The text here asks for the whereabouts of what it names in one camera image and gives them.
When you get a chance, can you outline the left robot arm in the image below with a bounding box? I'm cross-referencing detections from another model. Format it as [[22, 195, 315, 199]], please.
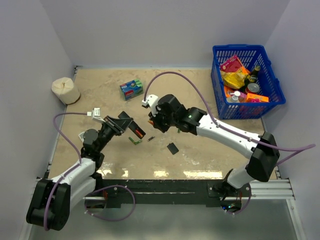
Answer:
[[26, 112, 134, 231]]

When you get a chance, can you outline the orange pink box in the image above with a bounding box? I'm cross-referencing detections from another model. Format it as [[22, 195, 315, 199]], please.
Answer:
[[245, 93, 269, 103]]

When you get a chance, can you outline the blue plastic basket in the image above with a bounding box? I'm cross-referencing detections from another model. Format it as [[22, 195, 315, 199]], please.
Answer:
[[211, 44, 286, 120]]

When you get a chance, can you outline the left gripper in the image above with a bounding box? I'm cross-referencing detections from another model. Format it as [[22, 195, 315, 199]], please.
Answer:
[[96, 115, 133, 152]]

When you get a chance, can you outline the black battery cover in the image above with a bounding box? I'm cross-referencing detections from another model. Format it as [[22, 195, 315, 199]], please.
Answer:
[[167, 142, 179, 155]]

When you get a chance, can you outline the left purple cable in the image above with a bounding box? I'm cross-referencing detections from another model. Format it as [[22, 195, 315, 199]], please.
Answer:
[[43, 112, 95, 231]]

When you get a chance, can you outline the black remote control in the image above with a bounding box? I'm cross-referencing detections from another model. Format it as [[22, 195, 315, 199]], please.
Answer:
[[118, 111, 146, 140]]

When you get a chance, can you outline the white pump bottle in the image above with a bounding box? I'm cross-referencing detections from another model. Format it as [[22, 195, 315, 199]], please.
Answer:
[[228, 90, 241, 103]]

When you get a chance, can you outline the black base frame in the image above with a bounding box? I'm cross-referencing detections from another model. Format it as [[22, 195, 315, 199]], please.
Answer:
[[86, 179, 248, 213]]

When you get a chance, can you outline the green battery pack box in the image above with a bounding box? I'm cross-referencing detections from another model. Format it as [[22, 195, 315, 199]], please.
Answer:
[[119, 79, 144, 101]]

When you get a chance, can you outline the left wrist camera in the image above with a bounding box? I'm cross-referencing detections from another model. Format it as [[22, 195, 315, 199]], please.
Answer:
[[86, 107, 105, 124]]

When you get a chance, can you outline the dark glass bottle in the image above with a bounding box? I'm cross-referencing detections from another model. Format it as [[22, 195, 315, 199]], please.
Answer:
[[244, 65, 261, 87]]

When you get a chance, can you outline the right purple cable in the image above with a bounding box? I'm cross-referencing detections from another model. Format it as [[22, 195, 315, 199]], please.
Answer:
[[143, 71, 316, 167]]

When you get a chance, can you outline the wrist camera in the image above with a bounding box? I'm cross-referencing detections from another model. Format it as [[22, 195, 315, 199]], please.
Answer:
[[86, 107, 105, 124], [141, 94, 159, 117]]

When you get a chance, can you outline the beige paper roll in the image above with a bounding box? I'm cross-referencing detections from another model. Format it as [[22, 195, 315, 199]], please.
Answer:
[[51, 77, 81, 105]]

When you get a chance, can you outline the yellow snack bag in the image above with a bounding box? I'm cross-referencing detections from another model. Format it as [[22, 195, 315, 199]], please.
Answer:
[[220, 69, 249, 90]]

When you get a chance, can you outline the metal tin can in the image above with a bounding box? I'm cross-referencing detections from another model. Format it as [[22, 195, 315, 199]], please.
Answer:
[[245, 82, 260, 94]]

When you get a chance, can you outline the purple cable loop front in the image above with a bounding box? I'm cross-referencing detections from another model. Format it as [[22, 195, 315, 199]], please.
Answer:
[[84, 184, 137, 223]]

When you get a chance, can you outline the pink snack bag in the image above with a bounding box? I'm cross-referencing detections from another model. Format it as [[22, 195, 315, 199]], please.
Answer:
[[219, 55, 248, 74]]

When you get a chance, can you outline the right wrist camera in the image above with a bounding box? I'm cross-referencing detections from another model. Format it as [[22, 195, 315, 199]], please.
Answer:
[[141, 94, 159, 117]]

